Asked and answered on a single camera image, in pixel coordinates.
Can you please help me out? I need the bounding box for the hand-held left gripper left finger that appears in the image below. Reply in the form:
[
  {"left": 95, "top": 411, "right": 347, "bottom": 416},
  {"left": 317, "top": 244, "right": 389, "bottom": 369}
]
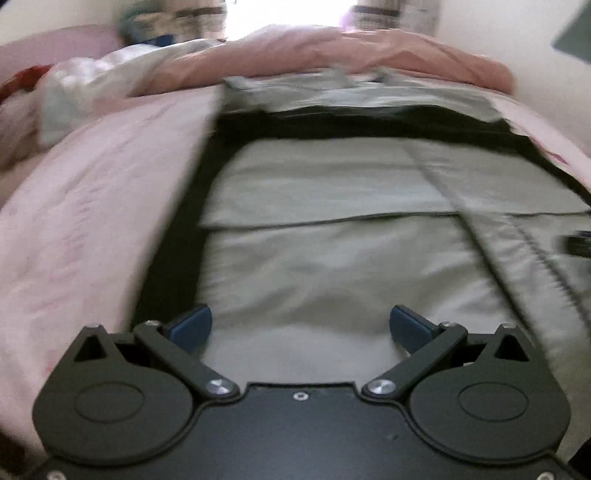
[{"left": 62, "top": 304, "right": 240, "bottom": 398}]

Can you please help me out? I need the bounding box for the pink quilt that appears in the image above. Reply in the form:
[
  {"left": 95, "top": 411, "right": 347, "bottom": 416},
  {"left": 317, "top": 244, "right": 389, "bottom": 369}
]
[{"left": 129, "top": 24, "right": 515, "bottom": 99}]

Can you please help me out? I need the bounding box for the grey and black jacket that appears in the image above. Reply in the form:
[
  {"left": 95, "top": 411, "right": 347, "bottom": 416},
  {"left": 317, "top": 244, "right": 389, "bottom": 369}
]
[{"left": 133, "top": 65, "right": 591, "bottom": 467}]

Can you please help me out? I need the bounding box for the pink printed blanket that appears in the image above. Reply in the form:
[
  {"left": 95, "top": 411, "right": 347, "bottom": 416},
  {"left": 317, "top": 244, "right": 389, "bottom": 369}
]
[{"left": 0, "top": 82, "right": 591, "bottom": 467}]

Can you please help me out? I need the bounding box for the red cloth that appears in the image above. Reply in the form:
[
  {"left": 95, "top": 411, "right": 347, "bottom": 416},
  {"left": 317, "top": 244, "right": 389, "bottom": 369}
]
[{"left": 0, "top": 65, "right": 52, "bottom": 94}]

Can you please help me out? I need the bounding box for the dark green wall board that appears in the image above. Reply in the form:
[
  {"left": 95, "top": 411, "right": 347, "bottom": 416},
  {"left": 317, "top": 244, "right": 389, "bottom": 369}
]
[{"left": 551, "top": 8, "right": 591, "bottom": 62}]

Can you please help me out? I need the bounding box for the pink dotted pillow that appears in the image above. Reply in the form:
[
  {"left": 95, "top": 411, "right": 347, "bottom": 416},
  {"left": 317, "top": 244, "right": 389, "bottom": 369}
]
[{"left": 0, "top": 24, "right": 124, "bottom": 84}]

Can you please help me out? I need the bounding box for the beige patterned curtain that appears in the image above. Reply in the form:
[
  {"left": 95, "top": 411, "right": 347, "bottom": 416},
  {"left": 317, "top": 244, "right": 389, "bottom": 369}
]
[
  {"left": 355, "top": 0, "right": 440, "bottom": 34},
  {"left": 119, "top": 0, "right": 228, "bottom": 43}
]

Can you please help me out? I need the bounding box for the white floral pillow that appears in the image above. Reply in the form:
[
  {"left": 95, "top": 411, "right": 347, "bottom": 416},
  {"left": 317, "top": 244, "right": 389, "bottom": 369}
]
[{"left": 0, "top": 91, "right": 49, "bottom": 172}]

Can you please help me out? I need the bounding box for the white duvet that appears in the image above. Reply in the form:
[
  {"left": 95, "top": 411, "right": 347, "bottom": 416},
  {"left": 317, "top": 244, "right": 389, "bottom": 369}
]
[{"left": 39, "top": 38, "right": 225, "bottom": 145}]

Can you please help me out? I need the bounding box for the teal clothes pile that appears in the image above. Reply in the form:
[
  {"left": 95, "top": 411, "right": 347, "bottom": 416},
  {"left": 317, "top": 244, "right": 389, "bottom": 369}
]
[{"left": 116, "top": 13, "right": 160, "bottom": 48}]

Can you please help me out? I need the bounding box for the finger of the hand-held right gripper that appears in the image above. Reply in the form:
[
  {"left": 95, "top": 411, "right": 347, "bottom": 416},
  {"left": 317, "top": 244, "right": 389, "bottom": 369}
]
[{"left": 560, "top": 232, "right": 591, "bottom": 258}]

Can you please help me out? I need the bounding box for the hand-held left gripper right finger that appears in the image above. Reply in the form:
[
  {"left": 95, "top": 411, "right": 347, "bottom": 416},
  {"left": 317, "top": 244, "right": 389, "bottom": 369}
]
[{"left": 362, "top": 305, "right": 539, "bottom": 398}]

